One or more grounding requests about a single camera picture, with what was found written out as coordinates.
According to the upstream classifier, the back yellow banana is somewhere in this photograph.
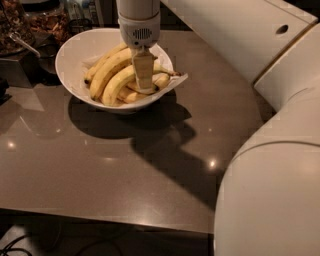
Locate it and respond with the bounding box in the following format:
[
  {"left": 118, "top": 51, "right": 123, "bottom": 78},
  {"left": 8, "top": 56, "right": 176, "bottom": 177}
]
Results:
[{"left": 84, "top": 42, "right": 127, "bottom": 84}]

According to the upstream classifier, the small yellow banana bottom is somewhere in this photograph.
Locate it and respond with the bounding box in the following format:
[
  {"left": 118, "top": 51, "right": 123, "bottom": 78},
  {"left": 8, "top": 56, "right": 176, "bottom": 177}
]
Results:
[{"left": 117, "top": 87, "right": 146, "bottom": 103}]

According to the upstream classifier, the front large yellow banana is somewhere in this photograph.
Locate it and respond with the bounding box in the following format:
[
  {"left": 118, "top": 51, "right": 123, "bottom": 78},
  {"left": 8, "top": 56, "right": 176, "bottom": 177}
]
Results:
[{"left": 100, "top": 62, "right": 180, "bottom": 106}]

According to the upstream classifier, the metal scoop handle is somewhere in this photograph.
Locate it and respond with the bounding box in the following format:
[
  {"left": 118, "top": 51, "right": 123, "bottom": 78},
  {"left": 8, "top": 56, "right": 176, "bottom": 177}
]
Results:
[{"left": 9, "top": 32, "right": 41, "bottom": 58}]

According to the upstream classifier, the black cable on floor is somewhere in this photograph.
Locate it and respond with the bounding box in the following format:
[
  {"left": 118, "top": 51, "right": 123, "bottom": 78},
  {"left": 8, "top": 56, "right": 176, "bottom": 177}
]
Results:
[{"left": 0, "top": 233, "right": 34, "bottom": 256}]

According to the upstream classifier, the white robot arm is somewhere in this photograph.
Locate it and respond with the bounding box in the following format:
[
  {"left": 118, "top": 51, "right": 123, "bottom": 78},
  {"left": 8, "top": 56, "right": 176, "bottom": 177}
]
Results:
[{"left": 161, "top": 0, "right": 320, "bottom": 256}]

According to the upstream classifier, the large yellow banana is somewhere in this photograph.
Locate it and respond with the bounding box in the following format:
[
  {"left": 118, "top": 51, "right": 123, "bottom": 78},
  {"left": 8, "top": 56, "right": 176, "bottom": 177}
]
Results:
[
  {"left": 89, "top": 48, "right": 132, "bottom": 100},
  {"left": 100, "top": 62, "right": 180, "bottom": 106}
]

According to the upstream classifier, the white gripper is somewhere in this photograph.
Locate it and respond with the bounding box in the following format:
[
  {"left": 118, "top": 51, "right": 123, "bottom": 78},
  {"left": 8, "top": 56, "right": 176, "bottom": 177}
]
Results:
[{"left": 118, "top": 11, "right": 160, "bottom": 93}]

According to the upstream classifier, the white ceramic bowl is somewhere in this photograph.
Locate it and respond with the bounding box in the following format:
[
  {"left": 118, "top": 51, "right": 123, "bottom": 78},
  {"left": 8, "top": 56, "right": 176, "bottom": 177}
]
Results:
[{"left": 55, "top": 28, "right": 171, "bottom": 114}]

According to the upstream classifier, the small yellow banana right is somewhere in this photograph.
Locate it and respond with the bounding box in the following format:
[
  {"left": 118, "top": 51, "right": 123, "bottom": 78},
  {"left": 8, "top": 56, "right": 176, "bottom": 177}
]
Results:
[{"left": 154, "top": 74, "right": 170, "bottom": 90}]

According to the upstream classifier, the glass jar of dried fruit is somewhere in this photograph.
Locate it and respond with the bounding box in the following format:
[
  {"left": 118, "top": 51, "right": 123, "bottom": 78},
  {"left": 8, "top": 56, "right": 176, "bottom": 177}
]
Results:
[{"left": 21, "top": 0, "right": 70, "bottom": 45}]

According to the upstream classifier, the middle large yellow banana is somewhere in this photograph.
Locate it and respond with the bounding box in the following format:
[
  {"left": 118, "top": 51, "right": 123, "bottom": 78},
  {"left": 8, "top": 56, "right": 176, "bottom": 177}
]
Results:
[{"left": 89, "top": 48, "right": 132, "bottom": 100}]

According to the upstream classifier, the white paper liner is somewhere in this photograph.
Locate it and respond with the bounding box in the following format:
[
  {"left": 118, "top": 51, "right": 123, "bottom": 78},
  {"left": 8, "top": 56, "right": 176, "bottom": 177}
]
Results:
[{"left": 83, "top": 43, "right": 185, "bottom": 107}]

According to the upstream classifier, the glass jar of granola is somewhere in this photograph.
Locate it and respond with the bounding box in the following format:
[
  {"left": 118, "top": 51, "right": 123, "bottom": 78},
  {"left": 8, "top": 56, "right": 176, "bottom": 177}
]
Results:
[{"left": 0, "top": 0, "right": 35, "bottom": 56}]

